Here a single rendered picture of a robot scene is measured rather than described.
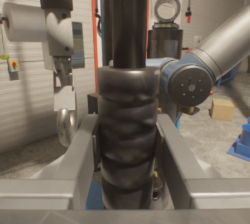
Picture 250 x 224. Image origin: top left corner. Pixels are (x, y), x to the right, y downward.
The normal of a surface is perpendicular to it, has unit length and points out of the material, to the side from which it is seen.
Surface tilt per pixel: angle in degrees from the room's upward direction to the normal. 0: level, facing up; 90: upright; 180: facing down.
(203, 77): 85
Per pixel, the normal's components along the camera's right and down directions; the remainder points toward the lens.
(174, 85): -0.13, 0.28
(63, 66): 0.40, 0.61
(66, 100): 0.15, -0.15
